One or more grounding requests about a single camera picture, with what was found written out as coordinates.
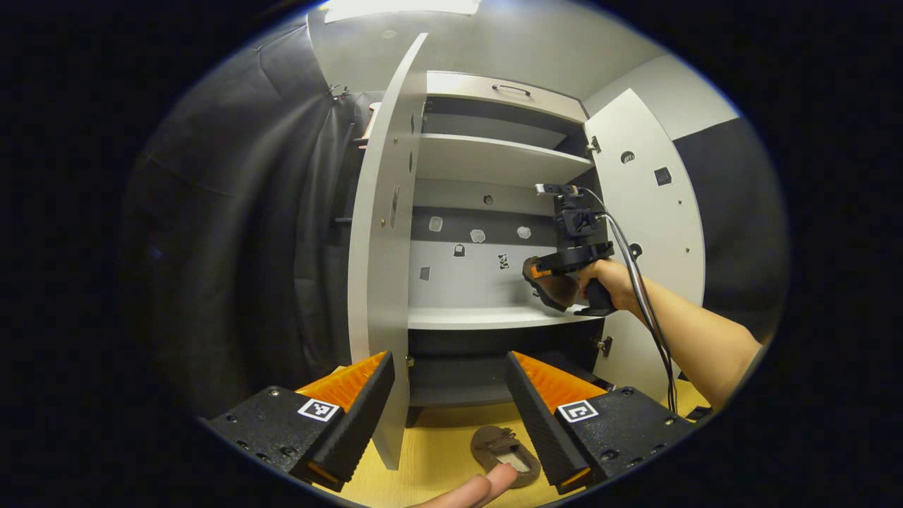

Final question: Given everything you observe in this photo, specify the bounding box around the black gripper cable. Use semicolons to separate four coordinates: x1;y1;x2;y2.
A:
578;187;679;416

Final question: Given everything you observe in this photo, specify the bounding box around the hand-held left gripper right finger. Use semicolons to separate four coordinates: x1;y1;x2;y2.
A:
506;351;696;495

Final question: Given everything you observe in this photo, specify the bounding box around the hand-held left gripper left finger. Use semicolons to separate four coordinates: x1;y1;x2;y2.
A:
201;351;396;493

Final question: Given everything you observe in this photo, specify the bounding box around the black backdrop cloth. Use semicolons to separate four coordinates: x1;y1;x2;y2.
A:
120;28;789;418

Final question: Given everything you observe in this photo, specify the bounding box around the ceiling light panel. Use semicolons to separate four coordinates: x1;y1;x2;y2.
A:
321;0;484;25

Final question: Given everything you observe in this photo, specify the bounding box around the white door with camera sticker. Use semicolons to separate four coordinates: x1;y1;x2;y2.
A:
347;33;429;471

